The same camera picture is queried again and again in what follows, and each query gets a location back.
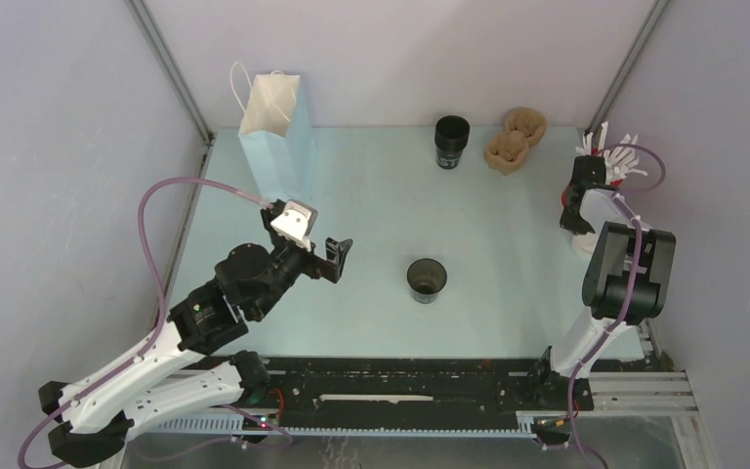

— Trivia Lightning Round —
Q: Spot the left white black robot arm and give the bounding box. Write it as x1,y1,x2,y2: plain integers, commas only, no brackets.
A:
39,238,353,468

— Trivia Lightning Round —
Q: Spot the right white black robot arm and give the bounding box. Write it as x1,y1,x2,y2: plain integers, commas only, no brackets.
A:
528,155,676,409

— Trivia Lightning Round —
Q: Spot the red cup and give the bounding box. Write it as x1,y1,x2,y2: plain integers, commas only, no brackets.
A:
561,182,576,207

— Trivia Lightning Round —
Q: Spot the white lid stack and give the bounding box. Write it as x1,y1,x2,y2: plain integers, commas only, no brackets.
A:
570,233,599,260

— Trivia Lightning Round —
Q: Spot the white wrapped straws bundle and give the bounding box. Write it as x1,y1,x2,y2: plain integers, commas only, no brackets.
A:
575,121,648,186

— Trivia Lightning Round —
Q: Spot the brown pulp cup carrier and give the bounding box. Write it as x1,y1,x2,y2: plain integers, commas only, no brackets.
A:
483,107,548,176

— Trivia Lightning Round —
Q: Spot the light blue paper bag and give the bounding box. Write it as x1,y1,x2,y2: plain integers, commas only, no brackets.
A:
229,62,317,201

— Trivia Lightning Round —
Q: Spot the black paper cup stack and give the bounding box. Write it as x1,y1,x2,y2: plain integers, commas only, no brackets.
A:
434,115,471,170

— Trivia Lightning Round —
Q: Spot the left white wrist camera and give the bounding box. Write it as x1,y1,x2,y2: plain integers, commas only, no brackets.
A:
271,199,318,252

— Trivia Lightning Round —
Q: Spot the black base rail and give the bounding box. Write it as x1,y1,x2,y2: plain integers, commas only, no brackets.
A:
148,357,697,438

